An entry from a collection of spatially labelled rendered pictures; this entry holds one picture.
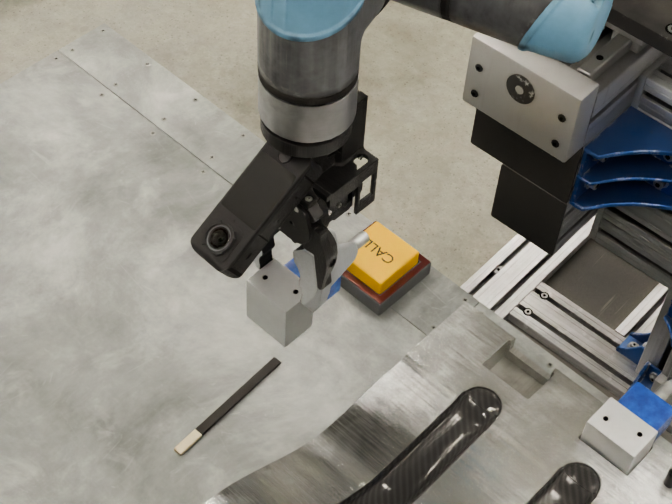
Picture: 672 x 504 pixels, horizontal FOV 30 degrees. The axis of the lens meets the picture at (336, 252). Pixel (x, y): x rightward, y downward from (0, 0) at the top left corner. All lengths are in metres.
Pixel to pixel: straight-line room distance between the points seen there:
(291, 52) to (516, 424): 0.42
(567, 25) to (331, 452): 0.42
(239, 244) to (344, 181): 0.10
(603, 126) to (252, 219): 0.50
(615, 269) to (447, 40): 0.85
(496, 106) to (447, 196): 1.16
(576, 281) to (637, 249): 0.61
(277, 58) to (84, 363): 0.47
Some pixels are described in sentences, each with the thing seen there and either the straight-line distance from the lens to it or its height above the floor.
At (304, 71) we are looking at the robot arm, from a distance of 0.89.
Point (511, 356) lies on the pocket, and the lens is 1.18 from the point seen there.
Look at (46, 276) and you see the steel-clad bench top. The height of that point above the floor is 0.80.
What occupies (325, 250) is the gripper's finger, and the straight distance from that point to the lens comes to 1.01.
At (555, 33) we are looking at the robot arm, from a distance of 0.90.
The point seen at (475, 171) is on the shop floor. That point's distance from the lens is 2.53.
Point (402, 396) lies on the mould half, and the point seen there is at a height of 0.89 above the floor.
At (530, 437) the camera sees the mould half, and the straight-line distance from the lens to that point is 1.12.
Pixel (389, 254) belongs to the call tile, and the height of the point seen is 0.84.
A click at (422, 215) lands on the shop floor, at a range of 2.44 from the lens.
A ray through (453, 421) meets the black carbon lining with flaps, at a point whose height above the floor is 0.88.
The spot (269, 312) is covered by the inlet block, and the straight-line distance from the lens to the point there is 1.11.
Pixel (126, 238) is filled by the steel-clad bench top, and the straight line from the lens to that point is 1.35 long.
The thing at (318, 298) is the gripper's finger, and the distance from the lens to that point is 1.07.
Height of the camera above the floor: 1.83
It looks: 51 degrees down
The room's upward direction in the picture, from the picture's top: 4 degrees clockwise
